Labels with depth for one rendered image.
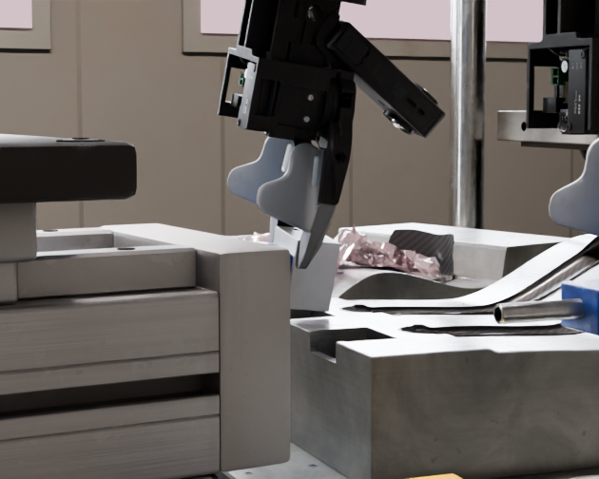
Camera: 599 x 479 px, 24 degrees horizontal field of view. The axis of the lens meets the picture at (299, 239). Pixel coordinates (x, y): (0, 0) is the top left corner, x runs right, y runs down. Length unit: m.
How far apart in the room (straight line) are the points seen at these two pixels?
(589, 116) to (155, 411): 0.35
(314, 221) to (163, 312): 0.49
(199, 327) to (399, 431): 0.38
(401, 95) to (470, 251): 0.41
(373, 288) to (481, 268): 0.18
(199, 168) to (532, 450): 2.77
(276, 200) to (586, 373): 0.25
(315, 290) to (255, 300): 0.50
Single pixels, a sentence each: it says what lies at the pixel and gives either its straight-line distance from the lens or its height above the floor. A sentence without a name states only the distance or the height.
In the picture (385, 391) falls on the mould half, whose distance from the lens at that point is 0.90.
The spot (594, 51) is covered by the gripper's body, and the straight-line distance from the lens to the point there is 0.80.
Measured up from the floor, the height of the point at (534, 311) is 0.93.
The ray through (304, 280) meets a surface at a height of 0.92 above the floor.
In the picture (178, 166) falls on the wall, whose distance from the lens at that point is 3.65.
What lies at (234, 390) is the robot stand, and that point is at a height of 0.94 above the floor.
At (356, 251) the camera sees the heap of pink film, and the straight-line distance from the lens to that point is 1.35.
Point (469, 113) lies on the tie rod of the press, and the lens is 2.36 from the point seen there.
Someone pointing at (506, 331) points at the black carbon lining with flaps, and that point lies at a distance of 1.05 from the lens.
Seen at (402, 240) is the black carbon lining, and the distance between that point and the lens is 1.51.
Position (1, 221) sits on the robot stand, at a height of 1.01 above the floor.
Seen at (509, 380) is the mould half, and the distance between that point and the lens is 0.94.
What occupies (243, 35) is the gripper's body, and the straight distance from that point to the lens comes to 1.04.
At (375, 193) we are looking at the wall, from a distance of 3.94.
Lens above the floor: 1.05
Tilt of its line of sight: 6 degrees down
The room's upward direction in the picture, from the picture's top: straight up
